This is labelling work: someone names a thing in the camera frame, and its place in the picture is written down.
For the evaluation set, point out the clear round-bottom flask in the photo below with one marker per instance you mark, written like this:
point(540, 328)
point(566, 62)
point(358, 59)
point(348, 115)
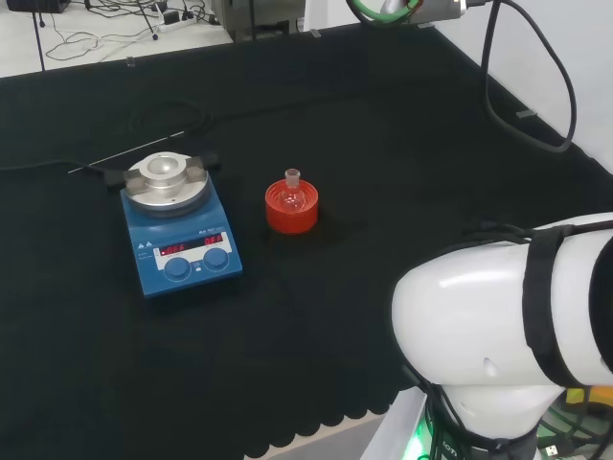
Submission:
point(292, 197)

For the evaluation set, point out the black bench cloth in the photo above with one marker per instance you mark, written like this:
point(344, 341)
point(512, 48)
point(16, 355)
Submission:
point(335, 311)

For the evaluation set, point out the blue-base heater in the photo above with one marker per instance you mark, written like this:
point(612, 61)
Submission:
point(148, 268)

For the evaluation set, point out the thin metal probe rod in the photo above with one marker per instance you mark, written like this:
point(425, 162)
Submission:
point(127, 152)

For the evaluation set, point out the white power strip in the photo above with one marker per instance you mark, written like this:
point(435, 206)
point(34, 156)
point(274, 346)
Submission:
point(174, 25)

